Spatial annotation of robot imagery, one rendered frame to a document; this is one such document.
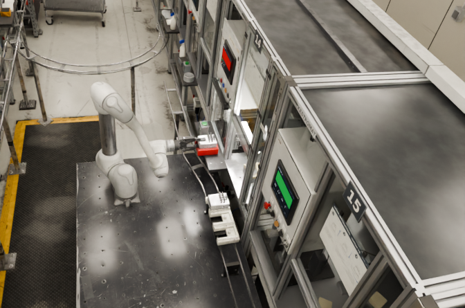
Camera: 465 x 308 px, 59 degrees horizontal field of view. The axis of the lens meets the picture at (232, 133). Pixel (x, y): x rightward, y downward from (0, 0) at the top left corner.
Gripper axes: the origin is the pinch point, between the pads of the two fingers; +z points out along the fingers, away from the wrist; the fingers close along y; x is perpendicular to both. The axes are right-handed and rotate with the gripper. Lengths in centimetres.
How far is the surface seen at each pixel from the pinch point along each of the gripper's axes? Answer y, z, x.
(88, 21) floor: -96, -87, 378
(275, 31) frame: 101, 34, -21
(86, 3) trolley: -70, -85, 385
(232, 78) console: 59, 17, -5
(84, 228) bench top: -27, -86, -41
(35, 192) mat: -92, -136, 53
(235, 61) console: 71, 18, -5
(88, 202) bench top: -27, -83, -19
